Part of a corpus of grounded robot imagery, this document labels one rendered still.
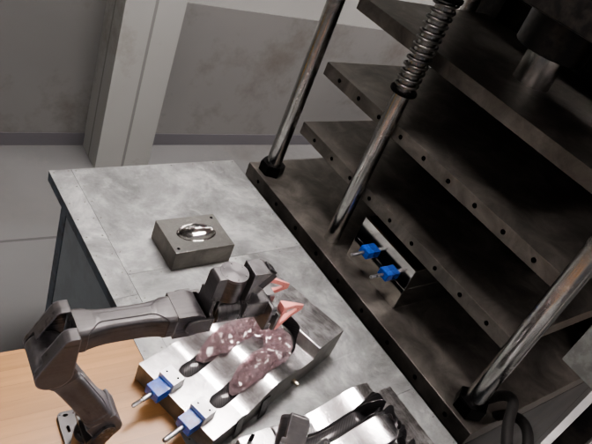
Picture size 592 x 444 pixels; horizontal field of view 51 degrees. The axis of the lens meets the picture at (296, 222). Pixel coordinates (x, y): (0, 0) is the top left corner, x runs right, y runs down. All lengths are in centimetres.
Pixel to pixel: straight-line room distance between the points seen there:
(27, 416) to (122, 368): 24
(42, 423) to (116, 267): 53
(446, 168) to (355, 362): 63
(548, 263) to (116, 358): 113
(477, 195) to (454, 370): 56
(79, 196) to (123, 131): 146
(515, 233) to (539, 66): 54
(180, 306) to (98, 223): 85
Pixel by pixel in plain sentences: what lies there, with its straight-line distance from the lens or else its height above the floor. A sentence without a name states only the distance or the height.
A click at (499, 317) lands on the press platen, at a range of 192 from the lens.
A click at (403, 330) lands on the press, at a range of 207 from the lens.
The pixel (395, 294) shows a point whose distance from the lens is 210.
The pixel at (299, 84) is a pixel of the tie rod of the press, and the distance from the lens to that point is 230.
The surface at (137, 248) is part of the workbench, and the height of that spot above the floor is 80.
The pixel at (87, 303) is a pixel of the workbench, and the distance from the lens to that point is 214.
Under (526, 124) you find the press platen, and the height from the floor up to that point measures 153.
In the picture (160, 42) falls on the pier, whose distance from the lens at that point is 330.
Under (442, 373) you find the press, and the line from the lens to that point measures 203.
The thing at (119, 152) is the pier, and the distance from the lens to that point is 358.
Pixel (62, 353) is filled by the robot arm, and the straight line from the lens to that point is 111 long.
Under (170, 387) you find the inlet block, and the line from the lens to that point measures 153.
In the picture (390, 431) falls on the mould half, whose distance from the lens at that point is 158.
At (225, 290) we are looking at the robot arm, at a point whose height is 127.
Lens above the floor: 207
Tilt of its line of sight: 34 degrees down
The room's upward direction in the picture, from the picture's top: 24 degrees clockwise
